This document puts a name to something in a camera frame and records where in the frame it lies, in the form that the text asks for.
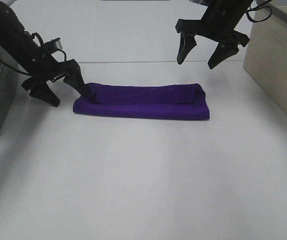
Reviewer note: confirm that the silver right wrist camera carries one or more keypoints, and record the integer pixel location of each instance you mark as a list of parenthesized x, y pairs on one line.
[(201, 2)]

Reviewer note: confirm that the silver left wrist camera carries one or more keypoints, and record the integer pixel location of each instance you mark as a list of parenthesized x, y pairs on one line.
[(53, 45)]

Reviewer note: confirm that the purple towel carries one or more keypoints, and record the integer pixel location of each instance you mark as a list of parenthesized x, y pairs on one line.
[(185, 102)]

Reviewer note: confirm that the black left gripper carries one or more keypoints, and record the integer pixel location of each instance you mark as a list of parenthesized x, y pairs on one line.
[(44, 67)]

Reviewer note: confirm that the beige bin with grey rim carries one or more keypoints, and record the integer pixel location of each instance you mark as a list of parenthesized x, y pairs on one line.
[(266, 54)]

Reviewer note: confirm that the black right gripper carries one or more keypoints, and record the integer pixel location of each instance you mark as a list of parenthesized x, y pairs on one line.
[(218, 24)]

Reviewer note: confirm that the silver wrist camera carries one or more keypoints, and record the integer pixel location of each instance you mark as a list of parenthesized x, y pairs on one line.
[(201, 2), (53, 45)]

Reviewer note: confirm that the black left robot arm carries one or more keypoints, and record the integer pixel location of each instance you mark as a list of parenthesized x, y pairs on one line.
[(11, 32)]

